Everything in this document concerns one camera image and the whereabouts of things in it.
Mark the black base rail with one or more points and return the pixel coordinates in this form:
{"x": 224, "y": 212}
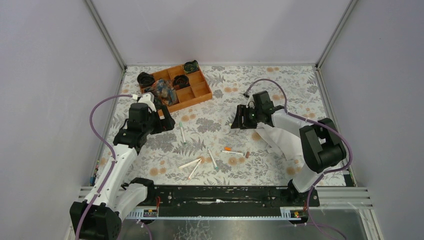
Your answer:
{"x": 224, "y": 201}

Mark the black roll middle tray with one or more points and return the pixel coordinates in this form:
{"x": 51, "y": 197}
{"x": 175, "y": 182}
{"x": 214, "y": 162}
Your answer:
{"x": 180, "y": 82}

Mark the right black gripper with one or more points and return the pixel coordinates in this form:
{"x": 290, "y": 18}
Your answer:
{"x": 240, "y": 117}

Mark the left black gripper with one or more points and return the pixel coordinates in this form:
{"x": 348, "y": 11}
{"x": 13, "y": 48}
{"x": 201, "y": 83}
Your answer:
{"x": 164, "y": 117}

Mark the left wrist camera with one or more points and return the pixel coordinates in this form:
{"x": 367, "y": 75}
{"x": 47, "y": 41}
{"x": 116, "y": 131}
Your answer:
{"x": 148, "y": 99}

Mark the black roll top tray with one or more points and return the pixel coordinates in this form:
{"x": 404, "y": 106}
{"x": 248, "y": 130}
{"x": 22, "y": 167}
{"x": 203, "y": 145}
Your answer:
{"x": 190, "y": 67}

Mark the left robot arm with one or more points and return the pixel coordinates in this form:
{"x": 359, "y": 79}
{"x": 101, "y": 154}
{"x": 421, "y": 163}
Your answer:
{"x": 100, "y": 215}

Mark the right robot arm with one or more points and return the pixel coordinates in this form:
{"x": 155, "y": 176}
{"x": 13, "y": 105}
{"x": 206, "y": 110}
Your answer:
{"x": 322, "y": 146}

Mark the orange wooden divided tray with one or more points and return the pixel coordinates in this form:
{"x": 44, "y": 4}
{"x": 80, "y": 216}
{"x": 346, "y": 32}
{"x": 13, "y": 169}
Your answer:
{"x": 198, "y": 91}

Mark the colourful crumpled wrapper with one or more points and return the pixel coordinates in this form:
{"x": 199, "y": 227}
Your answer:
{"x": 163, "y": 93}

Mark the white pen with label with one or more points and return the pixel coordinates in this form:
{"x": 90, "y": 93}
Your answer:
{"x": 232, "y": 152}

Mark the white pen teal tip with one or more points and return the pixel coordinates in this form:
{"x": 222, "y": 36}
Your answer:
{"x": 213, "y": 160}

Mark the white pen orange tip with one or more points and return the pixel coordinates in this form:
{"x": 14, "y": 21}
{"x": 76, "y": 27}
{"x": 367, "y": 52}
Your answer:
{"x": 194, "y": 169}

